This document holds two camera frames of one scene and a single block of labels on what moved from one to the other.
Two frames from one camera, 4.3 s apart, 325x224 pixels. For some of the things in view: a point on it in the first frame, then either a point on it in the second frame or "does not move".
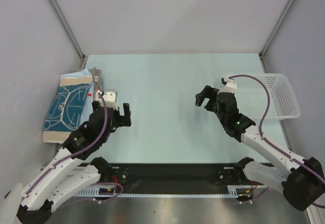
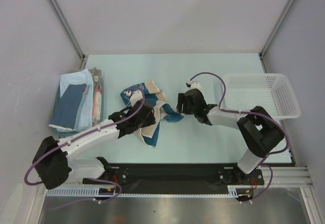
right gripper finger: x=205 y=93 -> x=181 y=100
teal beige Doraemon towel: x=65 y=107 -> x=155 y=97
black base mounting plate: x=171 y=177 does not move
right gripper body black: x=212 y=100 -> x=185 y=102
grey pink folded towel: x=96 y=74 does not move
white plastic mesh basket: x=252 y=97 does not move
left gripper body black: x=119 y=120 -> x=149 y=120
